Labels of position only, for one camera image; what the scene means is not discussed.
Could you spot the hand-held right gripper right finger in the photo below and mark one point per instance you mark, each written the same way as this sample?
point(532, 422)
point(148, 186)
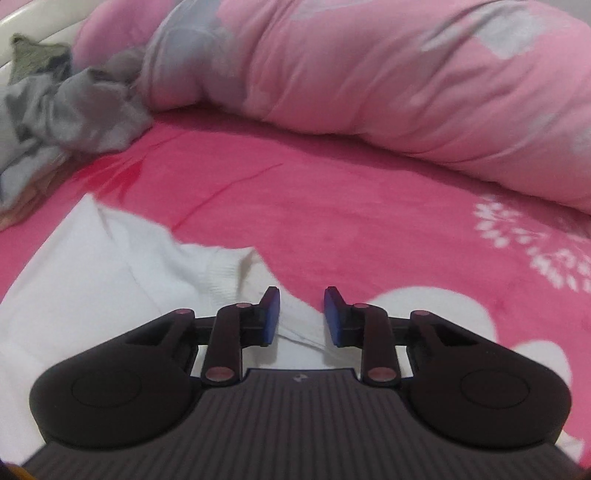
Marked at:
point(333, 318)

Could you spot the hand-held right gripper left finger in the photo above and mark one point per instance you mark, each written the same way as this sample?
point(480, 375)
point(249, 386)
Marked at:
point(272, 318)

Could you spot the white sweatshirt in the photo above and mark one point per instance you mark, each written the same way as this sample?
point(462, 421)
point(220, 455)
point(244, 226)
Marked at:
point(92, 286)

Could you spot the pile of grey clothes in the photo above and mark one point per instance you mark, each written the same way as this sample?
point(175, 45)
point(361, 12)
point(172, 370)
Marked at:
point(83, 110)

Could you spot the pink floral bed blanket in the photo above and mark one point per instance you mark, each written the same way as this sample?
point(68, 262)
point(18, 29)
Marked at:
point(346, 207)

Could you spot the pink floral quilt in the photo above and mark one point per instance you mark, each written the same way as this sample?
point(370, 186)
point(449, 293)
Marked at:
point(369, 83)

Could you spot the beige garment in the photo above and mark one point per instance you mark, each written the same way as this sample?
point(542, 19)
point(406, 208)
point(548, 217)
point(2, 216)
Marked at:
point(27, 203)

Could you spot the green patterned pillow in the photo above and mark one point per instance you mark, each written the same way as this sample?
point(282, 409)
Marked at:
point(37, 60)

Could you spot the pink white headboard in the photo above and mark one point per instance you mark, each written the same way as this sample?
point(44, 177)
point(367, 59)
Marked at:
point(41, 23)

